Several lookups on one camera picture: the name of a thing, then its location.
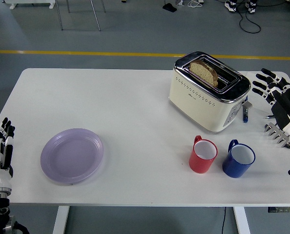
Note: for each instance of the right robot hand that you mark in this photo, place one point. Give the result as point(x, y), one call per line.
point(284, 107)

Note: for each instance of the purple plastic plate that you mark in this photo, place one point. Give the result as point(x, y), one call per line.
point(71, 157)

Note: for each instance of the brown bread slice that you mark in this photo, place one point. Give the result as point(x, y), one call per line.
point(203, 72)

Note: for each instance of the black silver ballpoint pen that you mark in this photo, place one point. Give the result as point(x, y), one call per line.
point(269, 116)

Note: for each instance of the silver metal toast rack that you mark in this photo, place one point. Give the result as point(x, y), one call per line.
point(276, 135)

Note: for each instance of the blue marker pen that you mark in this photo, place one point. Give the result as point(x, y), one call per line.
point(245, 115)

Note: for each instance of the white table leg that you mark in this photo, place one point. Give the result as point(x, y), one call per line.
point(60, 220)
point(242, 221)

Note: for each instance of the blue enamel mug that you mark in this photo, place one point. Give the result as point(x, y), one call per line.
point(233, 168)

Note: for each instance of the cream chrome toaster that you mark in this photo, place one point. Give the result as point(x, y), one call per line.
point(196, 104)

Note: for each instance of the black table control panel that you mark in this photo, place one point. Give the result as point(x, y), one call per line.
point(283, 209)

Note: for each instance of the red enamel mug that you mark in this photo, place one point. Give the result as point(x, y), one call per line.
point(200, 165)

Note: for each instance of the person's black white shoe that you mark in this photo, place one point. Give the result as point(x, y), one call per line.
point(251, 6)
point(230, 5)

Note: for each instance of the black floor pedal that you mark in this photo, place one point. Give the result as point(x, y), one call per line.
point(169, 6)

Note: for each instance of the white furniture base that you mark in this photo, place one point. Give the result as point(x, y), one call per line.
point(30, 3)

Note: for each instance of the grey metal chair frame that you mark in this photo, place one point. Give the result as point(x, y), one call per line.
point(96, 17)

